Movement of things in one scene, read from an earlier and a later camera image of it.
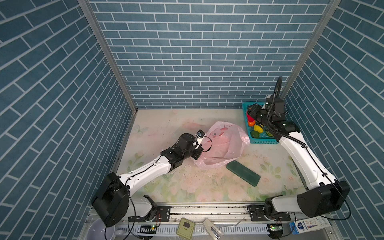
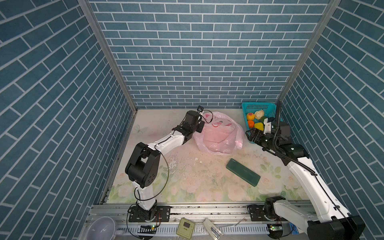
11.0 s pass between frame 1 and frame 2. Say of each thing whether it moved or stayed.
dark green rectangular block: stayed
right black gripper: moved
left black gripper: moved
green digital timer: stayed
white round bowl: stayed
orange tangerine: stayed
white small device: stayed
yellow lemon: stayed
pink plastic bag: moved
